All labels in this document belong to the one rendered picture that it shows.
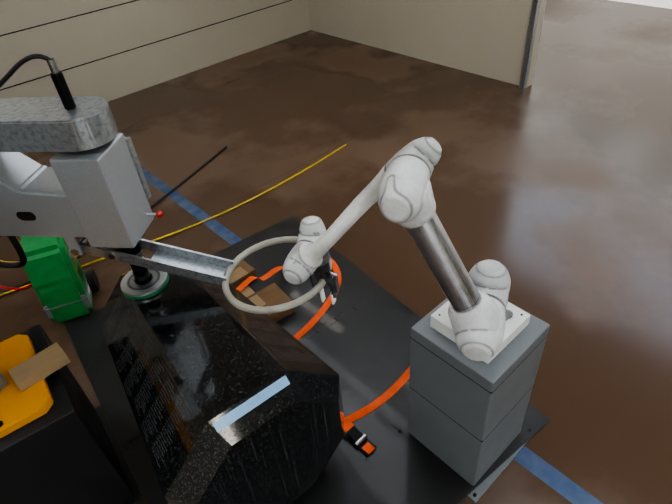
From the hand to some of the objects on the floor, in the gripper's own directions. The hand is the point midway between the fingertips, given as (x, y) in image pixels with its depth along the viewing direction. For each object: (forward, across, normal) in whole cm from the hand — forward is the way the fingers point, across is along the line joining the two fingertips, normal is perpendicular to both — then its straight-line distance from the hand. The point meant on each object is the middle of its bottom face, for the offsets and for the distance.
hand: (327, 296), depth 223 cm
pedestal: (+74, +122, +91) cm, 169 cm away
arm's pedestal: (+89, -57, -6) cm, 106 cm away
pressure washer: (+69, +211, -14) cm, 223 cm away
